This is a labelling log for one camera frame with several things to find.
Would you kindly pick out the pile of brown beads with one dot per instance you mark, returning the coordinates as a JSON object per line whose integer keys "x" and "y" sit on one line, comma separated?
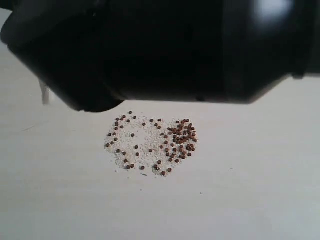
{"x": 142, "y": 143}

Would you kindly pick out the wooden paint brush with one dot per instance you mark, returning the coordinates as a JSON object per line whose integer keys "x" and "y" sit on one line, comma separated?
{"x": 45, "y": 93}

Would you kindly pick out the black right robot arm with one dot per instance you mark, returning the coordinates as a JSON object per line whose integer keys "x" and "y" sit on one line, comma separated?
{"x": 96, "y": 54}

